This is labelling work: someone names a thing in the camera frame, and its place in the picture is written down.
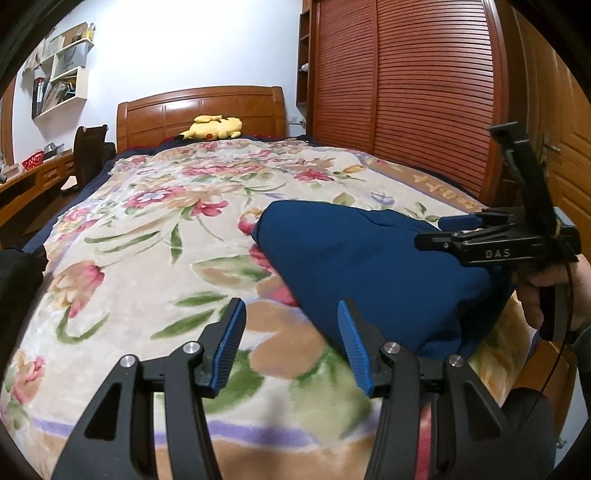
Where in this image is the navy blue suit jacket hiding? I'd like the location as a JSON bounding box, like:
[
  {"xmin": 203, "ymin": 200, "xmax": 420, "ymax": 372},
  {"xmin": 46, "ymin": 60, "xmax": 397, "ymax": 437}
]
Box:
[{"xmin": 252, "ymin": 199, "xmax": 518, "ymax": 361}]

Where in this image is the wooden door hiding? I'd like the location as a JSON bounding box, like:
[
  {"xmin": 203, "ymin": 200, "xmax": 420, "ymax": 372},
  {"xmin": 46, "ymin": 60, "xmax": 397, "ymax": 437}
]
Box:
[{"xmin": 512, "ymin": 0, "xmax": 591, "ymax": 264}]

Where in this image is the wooden bed headboard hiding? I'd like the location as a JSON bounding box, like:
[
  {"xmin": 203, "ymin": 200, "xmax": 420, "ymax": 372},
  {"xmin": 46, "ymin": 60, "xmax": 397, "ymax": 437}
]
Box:
[{"xmin": 116, "ymin": 86, "xmax": 288, "ymax": 153}]

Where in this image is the person's right hand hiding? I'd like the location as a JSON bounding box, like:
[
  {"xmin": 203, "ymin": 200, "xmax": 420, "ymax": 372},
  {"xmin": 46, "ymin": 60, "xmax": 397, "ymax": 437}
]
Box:
[{"xmin": 513, "ymin": 258, "xmax": 591, "ymax": 330}]

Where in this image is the black chair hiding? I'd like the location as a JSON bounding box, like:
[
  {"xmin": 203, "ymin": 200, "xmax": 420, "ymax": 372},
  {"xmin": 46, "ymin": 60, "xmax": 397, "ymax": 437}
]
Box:
[{"xmin": 60, "ymin": 124, "xmax": 116, "ymax": 197}]

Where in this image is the white wall shelf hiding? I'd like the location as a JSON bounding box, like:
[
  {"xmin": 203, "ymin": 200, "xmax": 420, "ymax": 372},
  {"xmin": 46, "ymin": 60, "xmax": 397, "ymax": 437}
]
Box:
[{"xmin": 30, "ymin": 21, "xmax": 97, "ymax": 118}]

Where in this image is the floral blanket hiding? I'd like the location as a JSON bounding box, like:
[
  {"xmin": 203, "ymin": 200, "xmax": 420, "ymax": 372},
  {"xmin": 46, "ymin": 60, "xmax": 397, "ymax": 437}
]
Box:
[{"xmin": 0, "ymin": 138, "xmax": 541, "ymax": 480}]

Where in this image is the yellow plush toy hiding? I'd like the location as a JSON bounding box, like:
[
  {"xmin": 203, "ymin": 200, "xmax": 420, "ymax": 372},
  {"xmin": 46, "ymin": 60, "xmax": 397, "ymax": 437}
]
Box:
[{"xmin": 179, "ymin": 114, "xmax": 245, "ymax": 141}]

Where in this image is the person's leg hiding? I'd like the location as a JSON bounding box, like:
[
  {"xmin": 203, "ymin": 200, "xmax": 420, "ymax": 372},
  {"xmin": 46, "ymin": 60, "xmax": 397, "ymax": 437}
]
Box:
[{"xmin": 499, "ymin": 388, "xmax": 573, "ymax": 480}]

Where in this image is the black cable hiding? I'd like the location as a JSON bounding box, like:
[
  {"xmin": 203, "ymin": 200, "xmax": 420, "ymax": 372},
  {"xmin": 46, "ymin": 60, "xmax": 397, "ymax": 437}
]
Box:
[{"xmin": 538, "ymin": 263, "xmax": 585, "ymax": 398}]

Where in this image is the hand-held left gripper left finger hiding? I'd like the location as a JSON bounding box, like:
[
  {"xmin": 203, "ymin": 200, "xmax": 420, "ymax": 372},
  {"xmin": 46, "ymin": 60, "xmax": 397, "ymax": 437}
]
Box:
[{"xmin": 48, "ymin": 298, "xmax": 247, "ymax": 480}]

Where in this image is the wooden louvered wardrobe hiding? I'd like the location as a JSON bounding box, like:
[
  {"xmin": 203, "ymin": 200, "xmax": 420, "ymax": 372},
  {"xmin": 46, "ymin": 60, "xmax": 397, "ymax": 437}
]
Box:
[{"xmin": 295, "ymin": 0, "xmax": 522, "ymax": 208}]

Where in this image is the row of books and folders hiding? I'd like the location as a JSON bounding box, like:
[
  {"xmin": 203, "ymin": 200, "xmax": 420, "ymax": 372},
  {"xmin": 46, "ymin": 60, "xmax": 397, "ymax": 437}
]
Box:
[{"xmin": 32, "ymin": 76, "xmax": 77, "ymax": 114}]

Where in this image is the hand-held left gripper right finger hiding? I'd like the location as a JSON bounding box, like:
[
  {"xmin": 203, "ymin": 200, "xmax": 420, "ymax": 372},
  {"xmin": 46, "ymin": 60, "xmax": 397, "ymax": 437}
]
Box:
[{"xmin": 338, "ymin": 300, "xmax": 525, "ymax": 480}]

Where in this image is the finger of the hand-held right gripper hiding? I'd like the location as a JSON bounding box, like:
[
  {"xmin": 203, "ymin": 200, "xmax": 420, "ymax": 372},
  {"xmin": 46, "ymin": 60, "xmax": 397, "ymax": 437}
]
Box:
[
  {"xmin": 414, "ymin": 231, "xmax": 467, "ymax": 252},
  {"xmin": 438, "ymin": 208, "xmax": 527, "ymax": 232}
]

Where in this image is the wooden desk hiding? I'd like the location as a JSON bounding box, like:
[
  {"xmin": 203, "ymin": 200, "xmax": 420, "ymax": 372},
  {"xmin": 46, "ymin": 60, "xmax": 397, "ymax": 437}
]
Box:
[{"xmin": 0, "ymin": 150, "xmax": 77, "ymax": 232}]

